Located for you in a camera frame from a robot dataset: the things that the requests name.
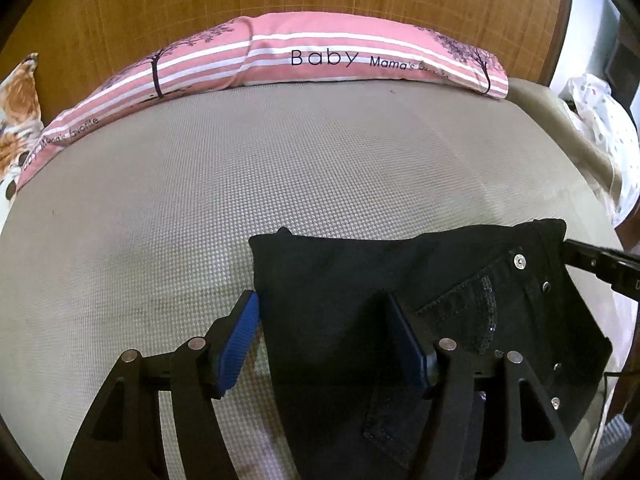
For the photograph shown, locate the black denim pants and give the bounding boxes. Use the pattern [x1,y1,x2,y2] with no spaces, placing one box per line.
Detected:
[250,219,612,479]

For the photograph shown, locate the beige mesh bed mat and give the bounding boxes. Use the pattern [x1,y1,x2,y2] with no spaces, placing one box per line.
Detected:
[1,80,620,479]

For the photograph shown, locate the white dotted cloth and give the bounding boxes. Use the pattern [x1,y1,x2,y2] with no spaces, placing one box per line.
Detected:
[566,74,639,228]

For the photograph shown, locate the beige folded blanket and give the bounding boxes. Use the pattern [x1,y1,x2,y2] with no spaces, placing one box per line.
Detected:
[506,78,623,226]

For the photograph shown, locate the pink striped long pillow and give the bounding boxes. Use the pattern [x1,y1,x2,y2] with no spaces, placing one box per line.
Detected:
[17,12,509,186]

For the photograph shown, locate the floral white orange pillow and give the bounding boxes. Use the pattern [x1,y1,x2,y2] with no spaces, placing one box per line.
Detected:
[0,52,43,226]

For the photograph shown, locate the woven bamboo headboard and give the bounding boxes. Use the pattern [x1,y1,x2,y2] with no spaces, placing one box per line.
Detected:
[1,0,570,119]

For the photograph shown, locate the black cable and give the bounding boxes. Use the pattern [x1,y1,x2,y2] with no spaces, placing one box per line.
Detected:
[581,368,626,470]

